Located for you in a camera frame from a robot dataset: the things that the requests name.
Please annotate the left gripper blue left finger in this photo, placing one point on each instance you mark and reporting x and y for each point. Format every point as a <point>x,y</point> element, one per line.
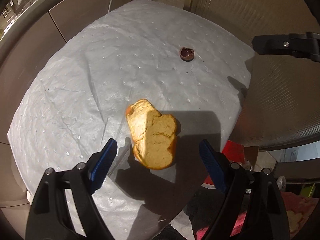
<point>99,164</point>

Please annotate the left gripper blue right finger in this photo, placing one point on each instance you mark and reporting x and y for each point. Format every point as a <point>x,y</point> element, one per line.
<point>217,166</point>

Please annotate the red snack wrapper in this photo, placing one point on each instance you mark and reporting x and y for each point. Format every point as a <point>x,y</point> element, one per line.
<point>234,153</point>

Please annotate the brown chestnut shell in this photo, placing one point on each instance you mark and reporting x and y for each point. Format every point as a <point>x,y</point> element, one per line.
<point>186,54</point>

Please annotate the white absorbent table mat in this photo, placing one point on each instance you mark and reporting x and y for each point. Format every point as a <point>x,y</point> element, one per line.
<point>184,65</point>

